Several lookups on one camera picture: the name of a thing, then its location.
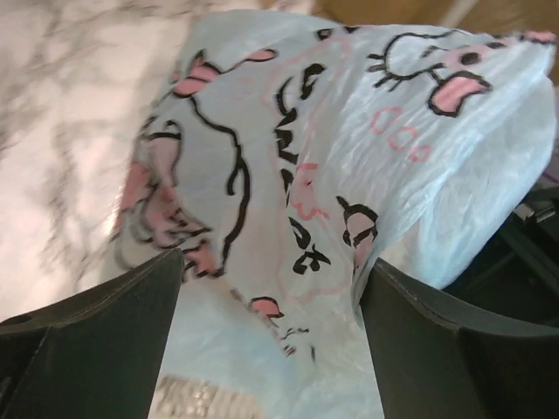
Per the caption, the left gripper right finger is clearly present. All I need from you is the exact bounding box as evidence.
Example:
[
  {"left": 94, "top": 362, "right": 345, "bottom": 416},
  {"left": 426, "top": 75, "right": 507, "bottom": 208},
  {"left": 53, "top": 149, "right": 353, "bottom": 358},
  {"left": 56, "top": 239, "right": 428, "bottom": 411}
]
[{"left": 362, "top": 261, "right": 558, "bottom": 419}]

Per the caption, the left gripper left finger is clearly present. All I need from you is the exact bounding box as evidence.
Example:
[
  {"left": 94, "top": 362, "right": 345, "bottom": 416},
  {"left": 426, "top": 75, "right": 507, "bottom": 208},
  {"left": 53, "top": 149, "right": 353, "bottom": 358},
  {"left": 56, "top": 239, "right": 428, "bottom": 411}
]
[{"left": 1, "top": 250, "right": 183, "bottom": 419}]

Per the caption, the light blue plastic grocery bag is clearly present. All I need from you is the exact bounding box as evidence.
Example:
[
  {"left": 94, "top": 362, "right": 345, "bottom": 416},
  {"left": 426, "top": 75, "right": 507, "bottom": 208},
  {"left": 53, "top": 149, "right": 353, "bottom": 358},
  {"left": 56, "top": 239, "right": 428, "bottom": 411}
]
[{"left": 104, "top": 10, "right": 556, "bottom": 418}]

